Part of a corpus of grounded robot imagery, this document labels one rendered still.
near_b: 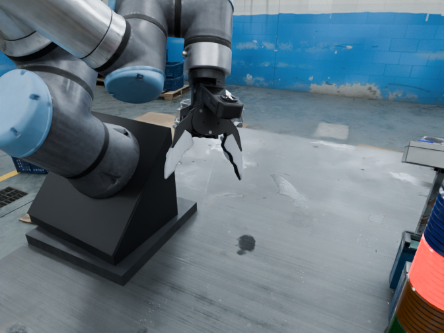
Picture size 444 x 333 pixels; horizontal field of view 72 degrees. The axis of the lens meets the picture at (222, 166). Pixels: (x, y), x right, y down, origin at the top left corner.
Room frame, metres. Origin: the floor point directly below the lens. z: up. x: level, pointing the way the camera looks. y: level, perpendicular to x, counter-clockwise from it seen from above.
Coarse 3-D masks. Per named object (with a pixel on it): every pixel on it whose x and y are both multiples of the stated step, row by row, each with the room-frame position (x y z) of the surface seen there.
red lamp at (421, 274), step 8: (424, 240) 0.20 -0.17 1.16; (424, 248) 0.19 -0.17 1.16; (416, 256) 0.20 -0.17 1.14; (424, 256) 0.19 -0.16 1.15; (432, 256) 0.18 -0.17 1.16; (440, 256) 0.18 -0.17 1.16; (416, 264) 0.19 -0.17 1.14; (424, 264) 0.18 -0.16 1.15; (432, 264) 0.18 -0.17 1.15; (440, 264) 0.17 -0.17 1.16; (416, 272) 0.19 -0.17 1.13; (424, 272) 0.18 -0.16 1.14; (432, 272) 0.18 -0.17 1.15; (440, 272) 0.17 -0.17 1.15; (416, 280) 0.19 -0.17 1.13; (424, 280) 0.18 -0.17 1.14; (432, 280) 0.17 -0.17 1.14; (440, 280) 0.17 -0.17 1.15; (416, 288) 0.18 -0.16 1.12; (424, 288) 0.18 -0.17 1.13; (432, 288) 0.17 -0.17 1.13; (440, 288) 0.17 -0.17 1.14; (424, 296) 0.18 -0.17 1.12; (432, 296) 0.17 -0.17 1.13; (440, 296) 0.17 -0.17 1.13; (440, 304) 0.17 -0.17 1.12
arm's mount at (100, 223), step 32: (128, 128) 0.74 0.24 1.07; (160, 128) 0.71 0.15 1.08; (160, 160) 0.66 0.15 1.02; (64, 192) 0.67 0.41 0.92; (128, 192) 0.60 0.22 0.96; (160, 192) 0.65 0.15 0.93; (64, 224) 0.60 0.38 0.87; (96, 224) 0.57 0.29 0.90; (128, 224) 0.55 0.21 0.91; (160, 224) 0.64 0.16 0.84
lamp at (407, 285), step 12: (408, 276) 0.20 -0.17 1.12; (408, 288) 0.19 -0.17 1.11; (408, 300) 0.19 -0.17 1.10; (420, 300) 0.18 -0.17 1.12; (396, 312) 0.20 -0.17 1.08; (408, 312) 0.18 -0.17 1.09; (420, 312) 0.17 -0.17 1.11; (432, 312) 0.17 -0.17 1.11; (408, 324) 0.18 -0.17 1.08; (420, 324) 0.17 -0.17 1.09; (432, 324) 0.17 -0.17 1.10
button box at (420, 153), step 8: (408, 144) 0.63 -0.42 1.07; (416, 144) 0.63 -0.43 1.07; (424, 144) 0.62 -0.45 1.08; (432, 144) 0.61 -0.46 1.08; (408, 152) 0.62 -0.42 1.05; (416, 152) 0.62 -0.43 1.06; (424, 152) 0.61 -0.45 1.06; (432, 152) 0.61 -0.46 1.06; (440, 152) 0.60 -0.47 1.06; (408, 160) 0.62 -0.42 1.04; (416, 160) 0.61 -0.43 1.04; (424, 160) 0.60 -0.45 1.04; (432, 160) 0.60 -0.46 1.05; (440, 160) 0.59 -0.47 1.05
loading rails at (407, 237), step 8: (408, 232) 0.50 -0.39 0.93; (408, 240) 0.47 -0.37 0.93; (416, 240) 0.49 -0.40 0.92; (400, 248) 0.49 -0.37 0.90; (408, 248) 0.47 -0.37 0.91; (416, 248) 0.46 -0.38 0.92; (400, 256) 0.47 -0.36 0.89; (408, 256) 0.46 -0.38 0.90; (400, 264) 0.47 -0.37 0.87; (408, 264) 0.41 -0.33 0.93; (392, 272) 0.48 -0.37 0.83; (400, 272) 0.47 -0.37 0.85; (392, 280) 0.47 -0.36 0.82; (400, 280) 0.41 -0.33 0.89; (392, 288) 0.47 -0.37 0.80; (400, 288) 0.39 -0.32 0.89; (392, 304) 0.40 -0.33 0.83; (392, 312) 0.38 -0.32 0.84
